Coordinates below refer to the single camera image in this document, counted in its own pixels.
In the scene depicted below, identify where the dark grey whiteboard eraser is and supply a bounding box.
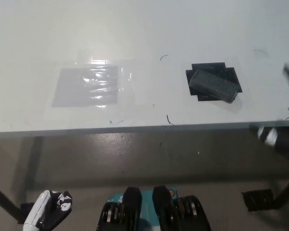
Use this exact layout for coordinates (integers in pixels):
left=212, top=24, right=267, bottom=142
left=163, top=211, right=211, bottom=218
left=188, top=69, right=238, bottom=104

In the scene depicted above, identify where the black teal robot torso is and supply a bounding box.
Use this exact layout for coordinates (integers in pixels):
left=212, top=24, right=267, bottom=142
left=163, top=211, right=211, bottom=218
left=96, top=185, right=212, bottom=231

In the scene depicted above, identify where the grey paper sheet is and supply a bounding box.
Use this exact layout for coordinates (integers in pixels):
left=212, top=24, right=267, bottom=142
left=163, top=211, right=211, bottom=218
left=52, top=65, right=118, bottom=108

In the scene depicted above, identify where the black tape patch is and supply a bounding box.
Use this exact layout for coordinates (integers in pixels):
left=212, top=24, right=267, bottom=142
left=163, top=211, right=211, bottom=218
left=184, top=62, right=244, bottom=102

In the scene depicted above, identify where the black floor plate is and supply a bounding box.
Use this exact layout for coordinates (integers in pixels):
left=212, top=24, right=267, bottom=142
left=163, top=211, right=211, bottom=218
left=241, top=188, right=280, bottom=212
left=19, top=203, right=36, bottom=224

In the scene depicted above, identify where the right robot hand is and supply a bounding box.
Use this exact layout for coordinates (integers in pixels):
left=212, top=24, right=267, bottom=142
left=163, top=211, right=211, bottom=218
left=257, top=62, right=289, bottom=154

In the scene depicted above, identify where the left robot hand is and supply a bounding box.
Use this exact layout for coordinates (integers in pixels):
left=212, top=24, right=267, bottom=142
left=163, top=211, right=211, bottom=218
left=23, top=189, right=73, bottom=231

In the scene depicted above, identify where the black table leg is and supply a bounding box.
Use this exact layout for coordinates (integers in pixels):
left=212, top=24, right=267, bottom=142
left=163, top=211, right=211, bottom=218
left=0, top=180, right=25, bottom=223
left=274, top=177, right=289, bottom=215

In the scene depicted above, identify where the clear plastic film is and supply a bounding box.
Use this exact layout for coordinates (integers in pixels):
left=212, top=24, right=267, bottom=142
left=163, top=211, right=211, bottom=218
left=44, top=49, right=137, bottom=121

